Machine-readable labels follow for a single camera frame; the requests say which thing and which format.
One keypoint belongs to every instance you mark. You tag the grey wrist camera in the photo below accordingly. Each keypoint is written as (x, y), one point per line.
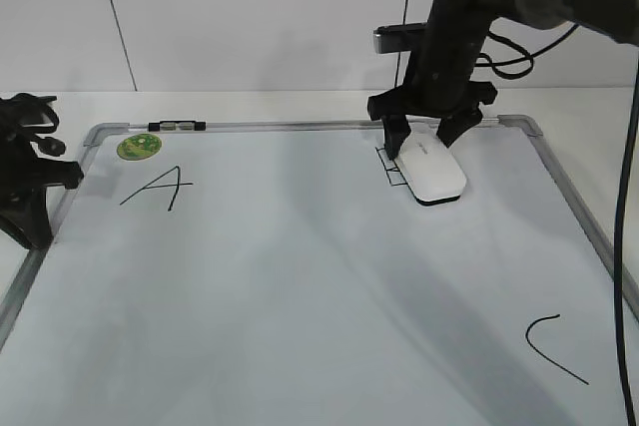
(398, 38)

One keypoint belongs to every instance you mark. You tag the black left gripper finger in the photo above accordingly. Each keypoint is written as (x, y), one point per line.
(25, 219)

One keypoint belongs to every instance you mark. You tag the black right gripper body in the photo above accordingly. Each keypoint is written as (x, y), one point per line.
(437, 80)

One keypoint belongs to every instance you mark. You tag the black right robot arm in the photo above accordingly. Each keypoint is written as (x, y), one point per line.
(616, 19)

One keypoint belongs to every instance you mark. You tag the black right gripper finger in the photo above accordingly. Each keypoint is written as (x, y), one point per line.
(396, 130)
(452, 128)

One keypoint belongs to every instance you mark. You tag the white board with aluminium frame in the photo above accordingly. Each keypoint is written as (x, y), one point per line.
(284, 274)

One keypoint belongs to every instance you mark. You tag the white whiteboard eraser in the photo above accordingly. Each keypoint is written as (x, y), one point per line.
(430, 170)

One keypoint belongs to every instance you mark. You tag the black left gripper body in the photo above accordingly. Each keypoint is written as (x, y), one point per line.
(30, 154)

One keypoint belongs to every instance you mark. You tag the round green magnet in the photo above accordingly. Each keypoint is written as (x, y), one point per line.
(139, 147)

